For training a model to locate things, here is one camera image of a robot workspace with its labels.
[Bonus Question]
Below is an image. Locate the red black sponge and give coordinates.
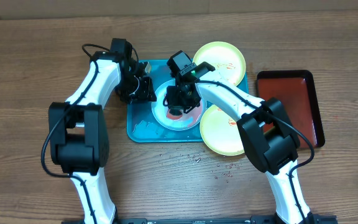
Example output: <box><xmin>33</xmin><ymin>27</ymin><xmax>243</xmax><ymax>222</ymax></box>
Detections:
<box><xmin>166</xmin><ymin>109</ymin><xmax>183</xmax><ymax>120</ymax></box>

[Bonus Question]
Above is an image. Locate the light blue plate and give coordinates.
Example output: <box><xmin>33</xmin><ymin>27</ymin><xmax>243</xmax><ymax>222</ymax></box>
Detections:
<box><xmin>151</xmin><ymin>80</ymin><xmax>207</xmax><ymax>131</ymax></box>

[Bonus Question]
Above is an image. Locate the yellow-green plate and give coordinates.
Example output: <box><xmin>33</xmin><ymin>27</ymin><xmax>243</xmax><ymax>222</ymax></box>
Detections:
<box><xmin>200</xmin><ymin>105</ymin><xmax>245</xmax><ymax>156</ymax></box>
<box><xmin>193</xmin><ymin>41</ymin><xmax>246</xmax><ymax>86</ymax></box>

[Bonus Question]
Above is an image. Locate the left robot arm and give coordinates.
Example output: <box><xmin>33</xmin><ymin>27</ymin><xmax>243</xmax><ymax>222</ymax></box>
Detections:
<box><xmin>40</xmin><ymin>38</ymin><xmax>157</xmax><ymax>223</ymax></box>

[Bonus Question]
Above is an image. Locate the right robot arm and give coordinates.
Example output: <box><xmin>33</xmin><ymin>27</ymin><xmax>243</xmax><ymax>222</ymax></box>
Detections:
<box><xmin>163</xmin><ymin>50</ymin><xmax>314</xmax><ymax>223</ymax></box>

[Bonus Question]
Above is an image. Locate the black red lacquer tray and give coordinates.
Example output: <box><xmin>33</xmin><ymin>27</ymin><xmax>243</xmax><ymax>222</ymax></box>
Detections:
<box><xmin>256</xmin><ymin>70</ymin><xmax>325</xmax><ymax>147</ymax></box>

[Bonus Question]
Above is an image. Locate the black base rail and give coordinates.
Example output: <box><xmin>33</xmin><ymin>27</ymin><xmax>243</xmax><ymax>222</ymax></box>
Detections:
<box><xmin>62</xmin><ymin>214</ymin><xmax>338</xmax><ymax>224</ymax></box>

